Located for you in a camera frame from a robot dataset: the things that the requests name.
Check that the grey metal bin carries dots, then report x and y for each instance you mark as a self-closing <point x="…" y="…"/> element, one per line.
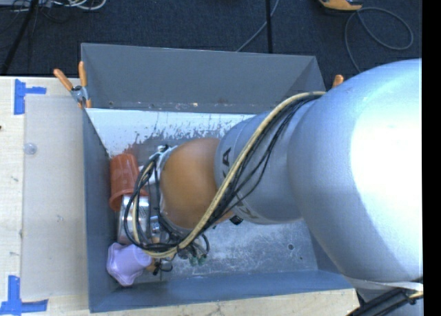
<point x="193" y="77"/>

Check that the lilac lobed plastic cup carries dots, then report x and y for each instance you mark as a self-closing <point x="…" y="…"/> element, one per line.
<point x="125" y="263"/>

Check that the red-brown plastic cup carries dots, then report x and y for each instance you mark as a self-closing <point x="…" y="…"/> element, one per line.
<point x="123" y="173"/>

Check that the black cylinder on white bracket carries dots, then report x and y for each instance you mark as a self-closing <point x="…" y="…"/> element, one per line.
<point x="164" y="266"/>

